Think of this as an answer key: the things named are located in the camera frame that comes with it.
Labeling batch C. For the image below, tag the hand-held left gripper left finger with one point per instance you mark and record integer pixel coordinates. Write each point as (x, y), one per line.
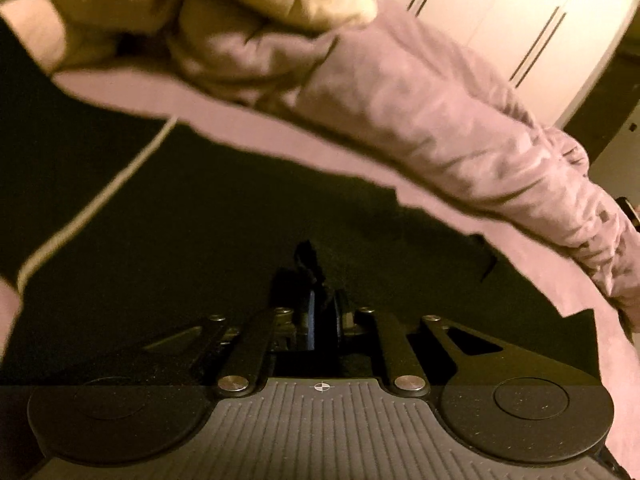
(313, 321)

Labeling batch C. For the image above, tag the pink bolster pillow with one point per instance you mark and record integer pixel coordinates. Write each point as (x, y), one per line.
(32, 25)

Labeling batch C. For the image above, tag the black garment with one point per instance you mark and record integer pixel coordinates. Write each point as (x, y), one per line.
(200, 210)

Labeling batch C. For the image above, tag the crumpled pink duvet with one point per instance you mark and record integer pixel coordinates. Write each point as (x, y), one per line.
(400, 100)

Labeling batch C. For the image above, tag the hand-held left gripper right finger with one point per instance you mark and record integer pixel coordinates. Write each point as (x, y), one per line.
(343, 321)

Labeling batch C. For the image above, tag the white wardrobe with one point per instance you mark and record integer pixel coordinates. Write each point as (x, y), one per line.
(500, 15)

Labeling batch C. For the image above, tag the pink bed sheet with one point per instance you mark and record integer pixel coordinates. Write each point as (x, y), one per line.
(250, 115)

